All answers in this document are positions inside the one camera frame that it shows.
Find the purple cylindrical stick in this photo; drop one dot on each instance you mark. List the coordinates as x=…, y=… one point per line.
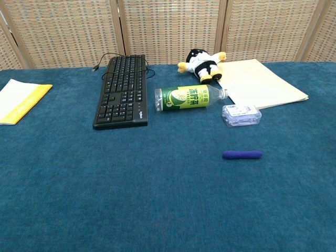
x=242, y=154

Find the black white penguin plush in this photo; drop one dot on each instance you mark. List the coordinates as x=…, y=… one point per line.
x=203, y=64

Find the clear plastic clip box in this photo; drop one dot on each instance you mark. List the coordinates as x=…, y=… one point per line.
x=241, y=115

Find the cream paper folder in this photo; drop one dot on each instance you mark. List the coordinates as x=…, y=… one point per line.
x=258, y=82

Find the blue table cloth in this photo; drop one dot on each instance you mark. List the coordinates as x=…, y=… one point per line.
x=168, y=183

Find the green label plastic bottle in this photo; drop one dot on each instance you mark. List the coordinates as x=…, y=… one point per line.
x=185, y=98

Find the yellow white notebook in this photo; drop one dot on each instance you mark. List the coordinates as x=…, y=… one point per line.
x=19, y=99

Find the black computer keyboard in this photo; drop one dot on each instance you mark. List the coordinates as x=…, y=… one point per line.
x=123, y=93

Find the woven folding screen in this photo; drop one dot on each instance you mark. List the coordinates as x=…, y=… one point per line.
x=168, y=29

